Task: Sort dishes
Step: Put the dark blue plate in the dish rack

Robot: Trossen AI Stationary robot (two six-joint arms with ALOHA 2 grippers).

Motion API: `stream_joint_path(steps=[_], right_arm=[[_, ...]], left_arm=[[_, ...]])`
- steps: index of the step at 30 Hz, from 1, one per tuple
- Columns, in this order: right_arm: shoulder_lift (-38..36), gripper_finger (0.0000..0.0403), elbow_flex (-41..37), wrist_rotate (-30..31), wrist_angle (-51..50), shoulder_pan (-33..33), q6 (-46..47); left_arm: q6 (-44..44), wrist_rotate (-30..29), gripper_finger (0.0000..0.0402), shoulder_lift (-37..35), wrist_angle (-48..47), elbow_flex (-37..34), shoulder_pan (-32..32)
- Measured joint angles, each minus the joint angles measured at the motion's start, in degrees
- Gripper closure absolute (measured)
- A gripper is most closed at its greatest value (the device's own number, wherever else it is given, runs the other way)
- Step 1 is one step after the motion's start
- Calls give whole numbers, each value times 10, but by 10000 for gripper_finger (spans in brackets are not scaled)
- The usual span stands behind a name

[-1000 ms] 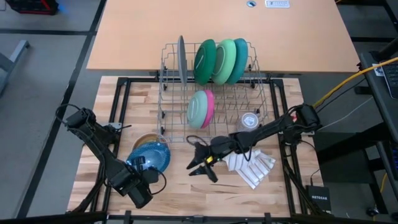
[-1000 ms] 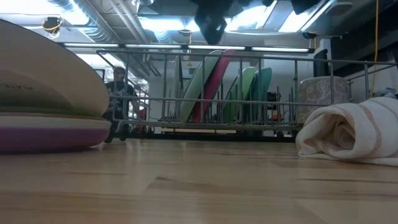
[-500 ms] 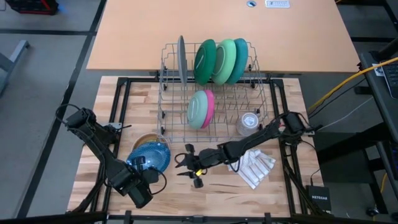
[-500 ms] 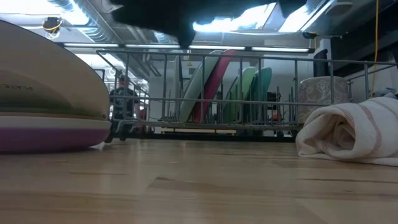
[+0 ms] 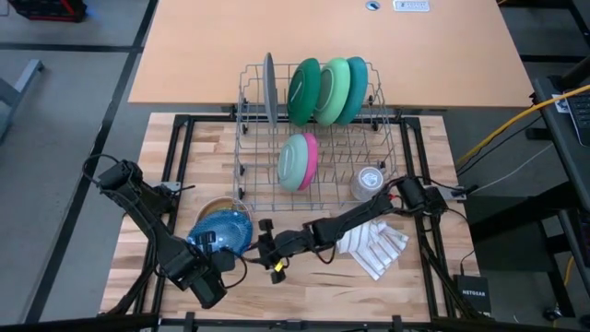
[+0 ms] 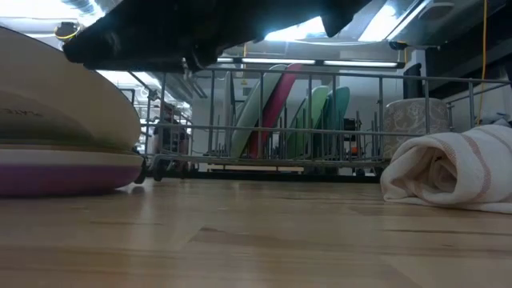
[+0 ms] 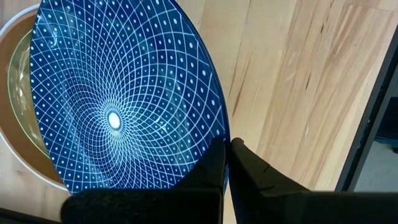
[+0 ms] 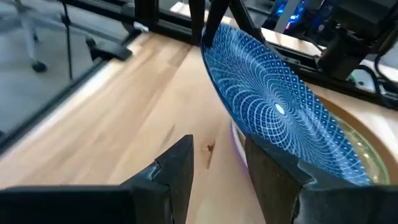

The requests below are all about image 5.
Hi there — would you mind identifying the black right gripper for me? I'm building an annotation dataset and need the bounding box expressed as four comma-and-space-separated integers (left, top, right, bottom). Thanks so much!
257, 219, 319, 285

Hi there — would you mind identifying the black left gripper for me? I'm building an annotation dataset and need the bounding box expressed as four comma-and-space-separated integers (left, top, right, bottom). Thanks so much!
183, 230, 237, 310

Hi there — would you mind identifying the bluish purple plate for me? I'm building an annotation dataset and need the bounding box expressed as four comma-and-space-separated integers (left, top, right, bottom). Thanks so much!
186, 209, 254, 258

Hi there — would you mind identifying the small pale green plate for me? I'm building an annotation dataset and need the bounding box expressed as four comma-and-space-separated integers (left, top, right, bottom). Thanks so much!
277, 135, 309, 194

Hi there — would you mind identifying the small pink plate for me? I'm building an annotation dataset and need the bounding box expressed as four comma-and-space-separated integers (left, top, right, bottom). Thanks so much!
297, 132, 320, 192

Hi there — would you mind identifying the dark green plate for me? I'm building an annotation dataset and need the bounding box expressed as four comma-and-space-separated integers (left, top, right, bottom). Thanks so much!
286, 57, 323, 128

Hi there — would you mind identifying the grey plate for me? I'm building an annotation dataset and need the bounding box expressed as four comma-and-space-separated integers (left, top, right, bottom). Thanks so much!
262, 52, 280, 129

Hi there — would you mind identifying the light green plate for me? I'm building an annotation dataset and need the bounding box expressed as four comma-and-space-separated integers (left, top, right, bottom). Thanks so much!
313, 57, 351, 128

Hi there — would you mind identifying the teal plate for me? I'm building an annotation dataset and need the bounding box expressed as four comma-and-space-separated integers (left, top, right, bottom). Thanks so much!
334, 55, 370, 126

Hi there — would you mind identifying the tan bamboo plate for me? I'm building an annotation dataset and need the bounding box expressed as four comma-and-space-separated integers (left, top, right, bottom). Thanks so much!
195, 196, 253, 222

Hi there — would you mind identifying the white striped dish towel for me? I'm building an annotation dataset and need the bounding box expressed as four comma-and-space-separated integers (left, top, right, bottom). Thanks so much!
336, 219, 410, 281

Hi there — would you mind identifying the clear patterned glass cup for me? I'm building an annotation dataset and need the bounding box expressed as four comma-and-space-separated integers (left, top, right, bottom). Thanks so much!
349, 165, 386, 202

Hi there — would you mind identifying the tan wooden desk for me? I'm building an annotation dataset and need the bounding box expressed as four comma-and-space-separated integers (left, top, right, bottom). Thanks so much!
127, 0, 535, 110

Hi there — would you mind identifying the black and red toolbox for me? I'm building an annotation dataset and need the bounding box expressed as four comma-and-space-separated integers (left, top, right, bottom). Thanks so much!
6, 0, 89, 23

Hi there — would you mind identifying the white power strip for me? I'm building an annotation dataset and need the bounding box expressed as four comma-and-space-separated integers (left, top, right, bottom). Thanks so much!
392, 0, 431, 13

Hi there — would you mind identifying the black side table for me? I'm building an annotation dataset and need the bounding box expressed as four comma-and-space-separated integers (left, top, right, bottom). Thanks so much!
529, 54, 590, 319

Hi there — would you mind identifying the white paper sticker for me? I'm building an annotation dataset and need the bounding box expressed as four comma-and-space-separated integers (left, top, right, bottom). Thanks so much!
550, 94, 572, 114

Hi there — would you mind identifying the black keyboard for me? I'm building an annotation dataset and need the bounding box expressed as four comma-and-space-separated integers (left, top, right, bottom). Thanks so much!
564, 91, 590, 148

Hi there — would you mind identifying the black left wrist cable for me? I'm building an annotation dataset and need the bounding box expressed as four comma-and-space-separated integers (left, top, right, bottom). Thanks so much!
222, 257, 250, 291

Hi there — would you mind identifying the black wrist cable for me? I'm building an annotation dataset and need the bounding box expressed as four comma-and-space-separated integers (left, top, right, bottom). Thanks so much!
222, 257, 250, 291
239, 237, 342, 267

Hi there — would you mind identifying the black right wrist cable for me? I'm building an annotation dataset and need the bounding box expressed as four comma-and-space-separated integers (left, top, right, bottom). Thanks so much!
239, 237, 342, 267

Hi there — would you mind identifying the black metal table frame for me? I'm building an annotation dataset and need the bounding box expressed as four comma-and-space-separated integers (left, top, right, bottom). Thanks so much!
0, 113, 590, 332

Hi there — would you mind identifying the grey wire dish rack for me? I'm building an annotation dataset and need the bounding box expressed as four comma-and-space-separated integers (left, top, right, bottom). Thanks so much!
232, 57, 402, 213

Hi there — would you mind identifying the black network switch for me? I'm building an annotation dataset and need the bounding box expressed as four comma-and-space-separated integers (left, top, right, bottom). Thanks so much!
453, 274, 492, 317

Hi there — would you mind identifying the thin grey cable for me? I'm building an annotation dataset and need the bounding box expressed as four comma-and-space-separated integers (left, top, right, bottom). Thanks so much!
472, 143, 554, 195

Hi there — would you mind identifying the yellow cable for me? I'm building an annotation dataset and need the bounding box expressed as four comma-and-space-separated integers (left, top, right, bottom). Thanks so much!
455, 84, 590, 165

